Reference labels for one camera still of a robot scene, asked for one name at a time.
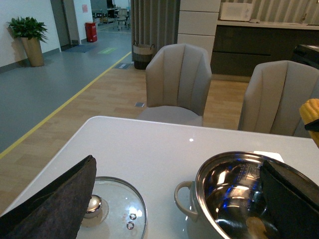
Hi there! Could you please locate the right beige upholstered chair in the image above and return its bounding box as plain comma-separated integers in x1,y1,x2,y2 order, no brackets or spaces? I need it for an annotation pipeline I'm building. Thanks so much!
238,60,319,138

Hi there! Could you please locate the table label sticker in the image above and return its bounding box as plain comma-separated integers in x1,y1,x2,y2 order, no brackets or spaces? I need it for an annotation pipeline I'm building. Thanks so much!
253,150,284,163

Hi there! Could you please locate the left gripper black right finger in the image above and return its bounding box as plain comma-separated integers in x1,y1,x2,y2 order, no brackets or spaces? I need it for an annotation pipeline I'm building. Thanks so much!
260,160,319,239

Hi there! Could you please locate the white microwave box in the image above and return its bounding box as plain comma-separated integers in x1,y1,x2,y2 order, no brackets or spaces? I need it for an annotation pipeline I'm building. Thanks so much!
219,2,253,21

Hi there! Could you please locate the green potted plant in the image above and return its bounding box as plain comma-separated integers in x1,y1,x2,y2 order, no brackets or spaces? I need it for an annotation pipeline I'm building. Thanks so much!
8,17,47,67

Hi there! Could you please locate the beige upholstered chair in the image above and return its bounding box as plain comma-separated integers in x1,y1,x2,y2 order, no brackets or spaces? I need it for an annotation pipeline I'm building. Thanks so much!
238,60,319,138
137,43,212,126

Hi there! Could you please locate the floor power socket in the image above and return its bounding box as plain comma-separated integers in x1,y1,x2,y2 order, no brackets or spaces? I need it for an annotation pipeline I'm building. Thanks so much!
135,102,145,108

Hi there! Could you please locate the yellow corn cob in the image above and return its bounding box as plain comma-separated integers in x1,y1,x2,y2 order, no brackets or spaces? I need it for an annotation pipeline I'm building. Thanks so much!
299,98,319,146

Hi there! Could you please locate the woven laundry basket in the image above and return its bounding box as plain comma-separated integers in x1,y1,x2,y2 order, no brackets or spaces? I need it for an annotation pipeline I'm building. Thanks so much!
133,41,155,70

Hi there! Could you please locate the glass pot lid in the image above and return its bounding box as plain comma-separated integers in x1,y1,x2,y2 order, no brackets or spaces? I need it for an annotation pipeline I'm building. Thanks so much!
77,176,148,239

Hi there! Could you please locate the dark kitchen counter cabinet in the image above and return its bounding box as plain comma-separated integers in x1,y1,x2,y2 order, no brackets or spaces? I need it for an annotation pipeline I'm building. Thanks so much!
211,24,319,76

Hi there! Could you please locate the white pillar cabinet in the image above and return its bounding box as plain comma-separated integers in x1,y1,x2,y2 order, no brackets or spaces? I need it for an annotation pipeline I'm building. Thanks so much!
177,0,221,54

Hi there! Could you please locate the grey steel cooking pot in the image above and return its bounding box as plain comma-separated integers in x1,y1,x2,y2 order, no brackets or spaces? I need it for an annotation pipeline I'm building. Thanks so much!
175,151,311,239

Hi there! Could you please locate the grey office chair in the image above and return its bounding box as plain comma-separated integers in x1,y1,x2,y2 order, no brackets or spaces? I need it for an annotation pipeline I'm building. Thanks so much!
116,8,129,31

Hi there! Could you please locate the left beige upholstered chair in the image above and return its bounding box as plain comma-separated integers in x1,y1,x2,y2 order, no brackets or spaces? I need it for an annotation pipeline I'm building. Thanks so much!
137,43,212,126

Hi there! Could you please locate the grey curtain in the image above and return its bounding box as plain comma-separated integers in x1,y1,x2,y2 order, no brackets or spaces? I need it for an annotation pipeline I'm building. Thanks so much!
130,0,180,52

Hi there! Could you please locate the red cabinet box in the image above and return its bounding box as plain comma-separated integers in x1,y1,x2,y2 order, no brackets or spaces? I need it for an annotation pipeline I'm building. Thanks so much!
85,22,97,42

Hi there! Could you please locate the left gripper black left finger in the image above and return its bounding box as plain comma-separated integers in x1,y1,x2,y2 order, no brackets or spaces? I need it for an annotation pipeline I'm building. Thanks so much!
0,155,97,239

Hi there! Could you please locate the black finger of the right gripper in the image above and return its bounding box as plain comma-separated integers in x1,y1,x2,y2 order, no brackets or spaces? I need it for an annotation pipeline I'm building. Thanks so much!
305,119,319,131

